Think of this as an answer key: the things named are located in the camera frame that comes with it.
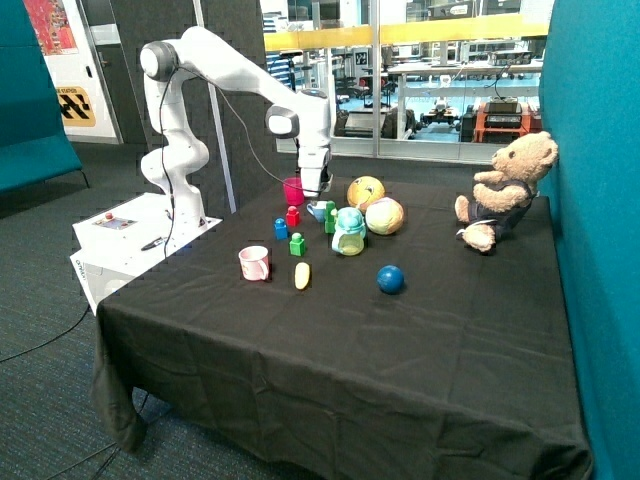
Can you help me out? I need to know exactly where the teal partition panel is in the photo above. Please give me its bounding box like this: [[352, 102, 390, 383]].
[[540, 1, 639, 479]]

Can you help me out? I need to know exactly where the yellow black hazard sign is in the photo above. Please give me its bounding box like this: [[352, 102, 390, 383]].
[[56, 86, 96, 128]]

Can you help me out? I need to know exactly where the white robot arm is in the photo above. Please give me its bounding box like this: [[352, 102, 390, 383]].
[[140, 26, 332, 228]]

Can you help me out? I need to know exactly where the brown teddy bear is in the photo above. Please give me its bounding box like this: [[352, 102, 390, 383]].
[[454, 131, 559, 253]]

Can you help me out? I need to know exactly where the green toy block back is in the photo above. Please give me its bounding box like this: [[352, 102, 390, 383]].
[[324, 219, 336, 234]]

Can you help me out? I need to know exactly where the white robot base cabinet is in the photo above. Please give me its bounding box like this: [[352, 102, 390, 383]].
[[70, 193, 221, 312]]

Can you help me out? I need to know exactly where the pastel plush ball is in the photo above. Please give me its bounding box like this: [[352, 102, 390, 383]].
[[365, 197, 404, 235]]

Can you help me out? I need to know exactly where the white lab bench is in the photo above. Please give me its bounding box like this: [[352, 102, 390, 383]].
[[389, 58, 543, 143]]

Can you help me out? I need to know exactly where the pink white mug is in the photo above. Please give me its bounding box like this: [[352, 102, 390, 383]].
[[238, 245, 270, 281]]

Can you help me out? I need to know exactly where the green toy block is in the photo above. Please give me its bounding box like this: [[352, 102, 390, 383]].
[[289, 232, 306, 257], [325, 200, 337, 223], [324, 219, 336, 234]]

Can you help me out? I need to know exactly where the yellow toy banana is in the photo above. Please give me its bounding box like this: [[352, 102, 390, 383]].
[[294, 262, 311, 291]]

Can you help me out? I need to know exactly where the teal yellow sippy cup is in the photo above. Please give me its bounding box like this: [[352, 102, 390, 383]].
[[332, 207, 367, 256]]

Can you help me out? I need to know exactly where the blue ball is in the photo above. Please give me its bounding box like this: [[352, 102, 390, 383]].
[[376, 265, 404, 295]]

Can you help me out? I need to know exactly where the red toy block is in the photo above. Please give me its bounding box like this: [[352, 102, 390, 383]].
[[285, 206, 301, 227]]

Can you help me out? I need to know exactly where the blue and white teacup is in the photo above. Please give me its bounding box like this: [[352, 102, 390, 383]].
[[306, 200, 327, 223]]

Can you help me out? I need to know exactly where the red poster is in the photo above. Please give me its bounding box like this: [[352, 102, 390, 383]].
[[23, 0, 78, 56]]

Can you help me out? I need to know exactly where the green toy block front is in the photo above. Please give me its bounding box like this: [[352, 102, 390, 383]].
[[289, 232, 306, 257]]

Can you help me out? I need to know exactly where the black tablecloth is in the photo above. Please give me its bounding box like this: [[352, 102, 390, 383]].
[[91, 182, 594, 479]]

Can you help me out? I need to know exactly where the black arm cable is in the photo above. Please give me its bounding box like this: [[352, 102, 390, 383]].
[[158, 67, 321, 259]]

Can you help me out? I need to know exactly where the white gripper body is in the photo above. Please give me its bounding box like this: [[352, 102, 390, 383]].
[[298, 148, 333, 197]]

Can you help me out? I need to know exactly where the teal sofa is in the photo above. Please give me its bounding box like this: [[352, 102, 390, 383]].
[[0, 0, 83, 192]]

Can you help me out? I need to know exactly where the magenta plastic cup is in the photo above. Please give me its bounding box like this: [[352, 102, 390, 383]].
[[283, 177, 305, 206]]

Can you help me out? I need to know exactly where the yellow smiley plush ball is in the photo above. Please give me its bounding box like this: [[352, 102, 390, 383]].
[[347, 175, 386, 212]]

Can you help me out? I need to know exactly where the black floor cable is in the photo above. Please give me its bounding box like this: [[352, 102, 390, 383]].
[[0, 304, 92, 364]]

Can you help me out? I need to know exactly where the blue toy block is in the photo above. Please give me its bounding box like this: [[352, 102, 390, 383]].
[[273, 217, 289, 240]]

